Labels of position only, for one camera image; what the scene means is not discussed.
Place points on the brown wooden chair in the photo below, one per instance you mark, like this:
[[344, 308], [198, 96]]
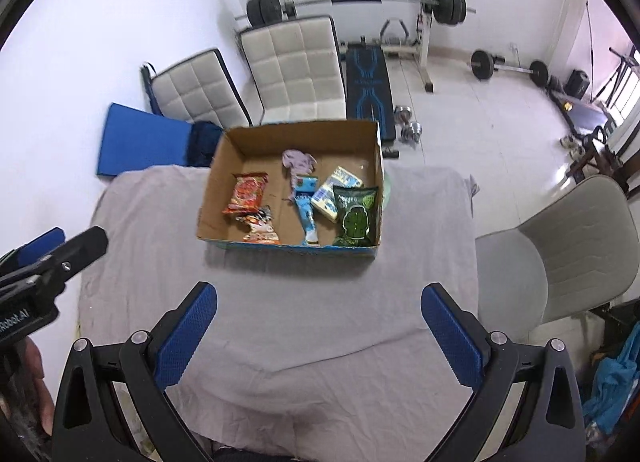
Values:
[[597, 154]]

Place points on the chrome dumbbell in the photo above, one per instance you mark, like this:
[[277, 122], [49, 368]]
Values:
[[402, 114], [412, 132]]

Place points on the green snack packet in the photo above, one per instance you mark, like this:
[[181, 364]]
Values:
[[356, 217]]

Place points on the purple sock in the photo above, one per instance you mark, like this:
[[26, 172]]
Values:
[[297, 162]]

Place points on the black treadmill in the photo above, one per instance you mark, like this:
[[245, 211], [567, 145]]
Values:
[[585, 114]]

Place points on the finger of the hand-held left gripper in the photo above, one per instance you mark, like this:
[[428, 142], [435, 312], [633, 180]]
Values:
[[75, 252], [35, 247]]

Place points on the dark blue cloth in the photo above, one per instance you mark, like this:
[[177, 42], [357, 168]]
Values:
[[204, 142]]

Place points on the grey swivel chair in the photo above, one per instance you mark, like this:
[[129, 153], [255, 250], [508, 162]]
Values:
[[570, 252]]

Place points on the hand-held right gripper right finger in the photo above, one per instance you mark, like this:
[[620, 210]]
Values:
[[450, 337]]

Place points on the short barbell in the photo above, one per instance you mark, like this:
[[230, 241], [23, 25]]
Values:
[[484, 64]]

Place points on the blue folded mat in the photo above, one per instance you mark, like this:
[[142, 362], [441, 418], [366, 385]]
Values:
[[142, 139]]

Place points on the black speaker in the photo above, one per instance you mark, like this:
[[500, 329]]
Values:
[[577, 83]]

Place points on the cardboard box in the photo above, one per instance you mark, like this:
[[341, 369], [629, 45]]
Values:
[[240, 152]]

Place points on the white quilted chair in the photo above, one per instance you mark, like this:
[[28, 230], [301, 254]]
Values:
[[295, 72], [195, 89]]

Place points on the blue toothbrush packet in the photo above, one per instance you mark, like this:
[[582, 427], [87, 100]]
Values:
[[305, 212]]

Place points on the small red white snack packet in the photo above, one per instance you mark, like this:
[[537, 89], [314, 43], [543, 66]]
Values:
[[260, 228]]

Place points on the person's left hand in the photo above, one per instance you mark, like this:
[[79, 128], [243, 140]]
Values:
[[40, 382]]

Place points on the grey tablecloth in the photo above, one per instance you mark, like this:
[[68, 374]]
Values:
[[310, 322]]

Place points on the white barbell rack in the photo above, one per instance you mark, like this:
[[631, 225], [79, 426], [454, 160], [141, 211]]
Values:
[[426, 42]]

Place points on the blue clothing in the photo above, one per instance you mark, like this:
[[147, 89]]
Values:
[[612, 382]]

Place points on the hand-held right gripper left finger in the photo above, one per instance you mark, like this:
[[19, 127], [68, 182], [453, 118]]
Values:
[[185, 337]]

